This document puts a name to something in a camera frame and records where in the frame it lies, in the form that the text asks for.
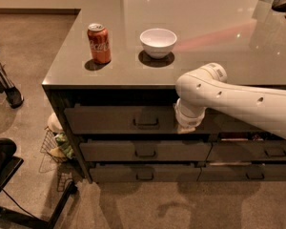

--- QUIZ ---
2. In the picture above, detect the red soda can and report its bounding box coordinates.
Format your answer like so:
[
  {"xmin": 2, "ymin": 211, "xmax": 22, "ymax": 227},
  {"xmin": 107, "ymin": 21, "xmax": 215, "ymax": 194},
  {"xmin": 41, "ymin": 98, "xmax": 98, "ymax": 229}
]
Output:
[{"xmin": 87, "ymin": 23, "xmax": 112, "ymax": 64}]

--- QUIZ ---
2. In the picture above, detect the black office chair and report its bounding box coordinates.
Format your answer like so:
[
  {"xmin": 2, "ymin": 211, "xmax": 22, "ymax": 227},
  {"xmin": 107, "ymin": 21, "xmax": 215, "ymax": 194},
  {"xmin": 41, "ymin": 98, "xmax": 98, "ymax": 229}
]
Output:
[{"xmin": 0, "ymin": 137, "xmax": 78, "ymax": 229}]

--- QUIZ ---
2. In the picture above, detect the white ceramic bowl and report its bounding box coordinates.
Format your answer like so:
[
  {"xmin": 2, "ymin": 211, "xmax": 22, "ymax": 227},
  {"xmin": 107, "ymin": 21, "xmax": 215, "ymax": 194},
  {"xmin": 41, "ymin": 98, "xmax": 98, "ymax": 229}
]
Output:
[{"xmin": 140, "ymin": 28, "xmax": 177, "ymax": 59}]

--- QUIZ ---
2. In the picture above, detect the grey drawer cabinet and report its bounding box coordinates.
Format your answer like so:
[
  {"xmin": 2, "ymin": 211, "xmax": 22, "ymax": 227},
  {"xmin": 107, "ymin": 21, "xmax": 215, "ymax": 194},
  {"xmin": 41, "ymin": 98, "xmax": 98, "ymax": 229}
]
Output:
[{"xmin": 43, "ymin": 0, "xmax": 286, "ymax": 182}]

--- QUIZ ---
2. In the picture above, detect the wire basket with items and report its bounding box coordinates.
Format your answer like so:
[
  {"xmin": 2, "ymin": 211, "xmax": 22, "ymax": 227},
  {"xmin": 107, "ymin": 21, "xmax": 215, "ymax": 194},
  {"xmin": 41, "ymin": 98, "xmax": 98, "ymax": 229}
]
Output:
[{"xmin": 39, "ymin": 113, "xmax": 74, "ymax": 173}]

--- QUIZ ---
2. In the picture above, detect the grey drawer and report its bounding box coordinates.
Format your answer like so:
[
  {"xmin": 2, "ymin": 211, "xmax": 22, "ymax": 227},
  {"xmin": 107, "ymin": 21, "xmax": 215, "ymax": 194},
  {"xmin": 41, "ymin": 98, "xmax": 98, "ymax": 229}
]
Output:
[
  {"xmin": 90, "ymin": 163, "xmax": 201, "ymax": 182},
  {"xmin": 63, "ymin": 103, "xmax": 232, "ymax": 135},
  {"xmin": 208, "ymin": 140, "xmax": 286, "ymax": 162},
  {"xmin": 79, "ymin": 140, "xmax": 212, "ymax": 161},
  {"xmin": 210, "ymin": 111, "xmax": 261, "ymax": 132},
  {"xmin": 199, "ymin": 164, "xmax": 286, "ymax": 181}
]

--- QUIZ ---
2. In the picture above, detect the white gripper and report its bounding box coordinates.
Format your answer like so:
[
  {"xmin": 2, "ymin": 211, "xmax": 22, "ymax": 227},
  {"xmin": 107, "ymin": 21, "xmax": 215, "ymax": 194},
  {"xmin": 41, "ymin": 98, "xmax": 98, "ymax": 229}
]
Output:
[{"xmin": 174, "ymin": 98, "xmax": 206, "ymax": 135}]

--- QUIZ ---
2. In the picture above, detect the black striped stand leg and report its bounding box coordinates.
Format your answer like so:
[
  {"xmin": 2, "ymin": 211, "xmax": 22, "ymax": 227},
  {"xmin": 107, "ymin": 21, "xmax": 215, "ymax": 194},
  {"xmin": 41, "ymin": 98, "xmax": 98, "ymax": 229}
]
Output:
[{"xmin": 0, "ymin": 62, "xmax": 24, "ymax": 109}]

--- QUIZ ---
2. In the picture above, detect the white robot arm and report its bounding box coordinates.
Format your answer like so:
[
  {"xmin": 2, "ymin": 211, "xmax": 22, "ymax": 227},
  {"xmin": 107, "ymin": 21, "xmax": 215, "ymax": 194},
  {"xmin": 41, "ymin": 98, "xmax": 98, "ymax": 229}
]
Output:
[{"xmin": 174, "ymin": 63, "xmax": 286, "ymax": 139}]

